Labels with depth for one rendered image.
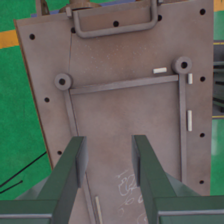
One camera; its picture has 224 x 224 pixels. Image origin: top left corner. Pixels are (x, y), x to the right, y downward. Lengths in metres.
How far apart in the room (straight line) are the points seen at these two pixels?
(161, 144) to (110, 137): 0.14
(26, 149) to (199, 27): 2.10
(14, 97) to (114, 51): 1.77
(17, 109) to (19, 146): 0.46
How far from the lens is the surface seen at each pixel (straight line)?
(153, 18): 0.43
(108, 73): 0.42
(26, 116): 2.09
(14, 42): 2.05
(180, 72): 0.42
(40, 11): 0.63
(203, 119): 0.50
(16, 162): 2.41
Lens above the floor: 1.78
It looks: 75 degrees down
